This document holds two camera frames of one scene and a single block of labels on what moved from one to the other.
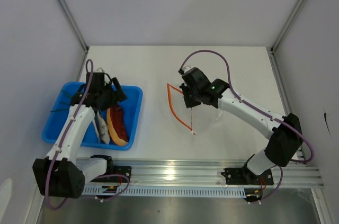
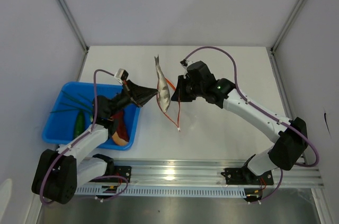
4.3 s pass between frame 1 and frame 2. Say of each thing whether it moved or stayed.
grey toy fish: moved
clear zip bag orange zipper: moved
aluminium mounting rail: stayed
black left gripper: moved
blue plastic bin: stayed
